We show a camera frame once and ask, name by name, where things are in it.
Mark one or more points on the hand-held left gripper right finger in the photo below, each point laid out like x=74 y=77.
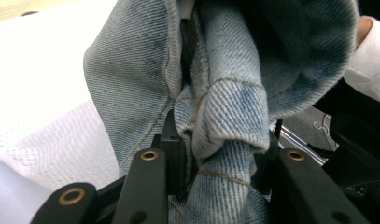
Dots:
x=261 y=174

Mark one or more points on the blue denim jeans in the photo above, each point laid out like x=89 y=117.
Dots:
x=234 y=102

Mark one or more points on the metal floor rail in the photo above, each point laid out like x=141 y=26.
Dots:
x=299 y=144

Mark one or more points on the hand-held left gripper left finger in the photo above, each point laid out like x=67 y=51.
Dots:
x=173 y=155

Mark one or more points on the white mesh laundry bag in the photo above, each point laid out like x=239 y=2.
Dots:
x=53 y=146

